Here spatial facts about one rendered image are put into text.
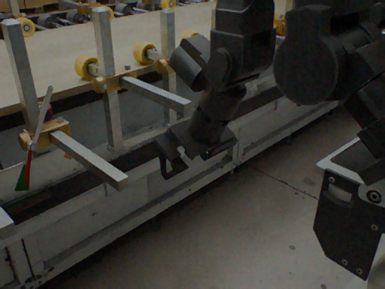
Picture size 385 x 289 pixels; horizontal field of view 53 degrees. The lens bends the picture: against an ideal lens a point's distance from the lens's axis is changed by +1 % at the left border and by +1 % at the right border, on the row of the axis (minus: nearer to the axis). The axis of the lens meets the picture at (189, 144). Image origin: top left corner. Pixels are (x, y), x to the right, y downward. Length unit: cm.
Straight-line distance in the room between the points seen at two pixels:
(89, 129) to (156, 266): 73
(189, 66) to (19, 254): 118
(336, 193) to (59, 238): 129
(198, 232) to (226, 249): 18
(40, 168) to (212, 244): 104
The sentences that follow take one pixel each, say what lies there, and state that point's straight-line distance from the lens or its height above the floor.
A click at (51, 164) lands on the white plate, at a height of 76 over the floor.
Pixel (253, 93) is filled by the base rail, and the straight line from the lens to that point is 177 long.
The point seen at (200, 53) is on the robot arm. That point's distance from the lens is 56.
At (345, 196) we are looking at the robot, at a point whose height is 102.
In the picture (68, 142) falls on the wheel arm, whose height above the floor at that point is 86.
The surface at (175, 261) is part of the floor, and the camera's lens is 187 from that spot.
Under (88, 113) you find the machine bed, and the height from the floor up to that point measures 76.
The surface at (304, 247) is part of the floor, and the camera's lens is 201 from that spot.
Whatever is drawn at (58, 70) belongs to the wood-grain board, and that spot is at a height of 90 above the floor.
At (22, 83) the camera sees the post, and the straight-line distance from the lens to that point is 107.
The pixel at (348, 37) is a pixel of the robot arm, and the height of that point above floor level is 127.
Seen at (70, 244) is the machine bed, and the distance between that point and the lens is 175.
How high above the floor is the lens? 136
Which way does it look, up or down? 30 degrees down
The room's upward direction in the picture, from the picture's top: straight up
